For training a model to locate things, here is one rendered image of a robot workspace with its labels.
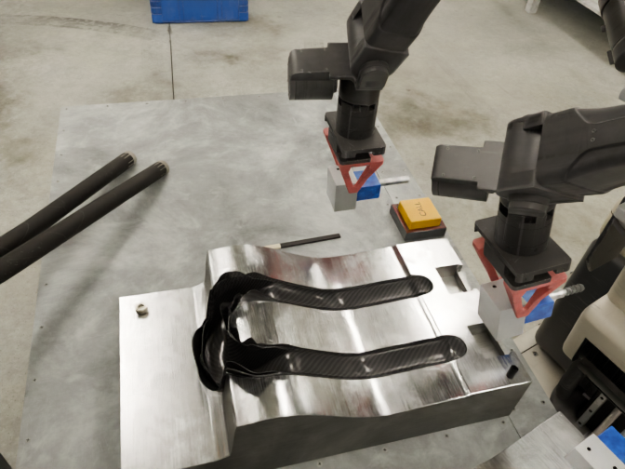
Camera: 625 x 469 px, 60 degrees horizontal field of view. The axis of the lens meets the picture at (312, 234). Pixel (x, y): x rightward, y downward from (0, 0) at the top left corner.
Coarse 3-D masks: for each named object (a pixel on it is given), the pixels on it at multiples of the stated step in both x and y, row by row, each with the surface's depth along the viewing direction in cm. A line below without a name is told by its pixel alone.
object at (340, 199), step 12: (336, 168) 85; (336, 180) 83; (372, 180) 85; (384, 180) 87; (396, 180) 87; (408, 180) 88; (336, 192) 83; (348, 192) 84; (360, 192) 85; (372, 192) 85; (336, 204) 85; (348, 204) 85
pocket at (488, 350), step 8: (472, 328) 74; (480, 328) 75; (472, 336) 75; (480, 336) 75; (488, 336) 76; (480, 344) 74; (488, 344) 74; (496, 344) 74; (488, 352) 74; (496, 352) 74; (504, 352) 72
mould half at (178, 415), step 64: (256, 256) 74; (384, 256) 82; (448, 256) 82; (128, 320) 73; (192, 320) 74; (256, 320) 66; (320, 320) 71; (384, 320) 73; (448, 320) 74; (128, 384) 67; (192, 384) 67; (256, 384) 60; (320, 384) 63; (384, 384) 67; (448, 384) 67; (512, 384) 67; (128, 448) 61; (192, 448) 62; (256, 448) 61; (320, 448) 66
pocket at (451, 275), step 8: (456, 264) 81; (440, 272) 82; (448, 272) 82; (456, 272) 82; (448, 280) 82; (456, 280) 83; (464, 280) 81; (448, 288) 81; (456, 288) 81; (464, 288) 80
